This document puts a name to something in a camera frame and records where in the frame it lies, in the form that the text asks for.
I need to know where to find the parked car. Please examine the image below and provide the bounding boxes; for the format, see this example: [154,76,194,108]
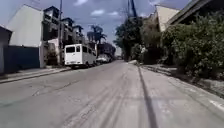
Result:
[96,53,112,65]

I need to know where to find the cream building with roof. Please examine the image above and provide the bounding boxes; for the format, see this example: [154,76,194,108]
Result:
[148,0,224,33]

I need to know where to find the utility pole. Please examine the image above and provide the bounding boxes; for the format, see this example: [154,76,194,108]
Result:
[57,0,64,66]

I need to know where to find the white van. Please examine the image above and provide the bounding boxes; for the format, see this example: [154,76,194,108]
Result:
[63,43,98,69]

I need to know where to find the large green bush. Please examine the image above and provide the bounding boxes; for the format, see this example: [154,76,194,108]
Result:
[161,13,224,80]

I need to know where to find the palm tree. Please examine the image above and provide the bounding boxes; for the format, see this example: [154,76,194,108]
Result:
[86,24,108,46]

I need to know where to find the grey concrete sidewalk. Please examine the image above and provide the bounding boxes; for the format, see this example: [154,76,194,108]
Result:
[0,66,72,84]

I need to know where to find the dark green trees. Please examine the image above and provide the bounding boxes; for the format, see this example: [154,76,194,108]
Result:
[113,15,163,64]

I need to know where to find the dark blue gate wall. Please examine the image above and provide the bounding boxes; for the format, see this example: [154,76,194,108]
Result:
[0,25,41,75]

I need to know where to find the raised concrete pavement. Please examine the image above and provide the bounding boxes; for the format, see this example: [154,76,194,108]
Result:
[127,59,224,122]

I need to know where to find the pale multi-storey building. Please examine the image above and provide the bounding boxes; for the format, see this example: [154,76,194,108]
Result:
[6,4,88,68]

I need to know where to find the grey concrete road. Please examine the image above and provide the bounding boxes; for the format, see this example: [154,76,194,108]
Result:
[0,59,224,128]

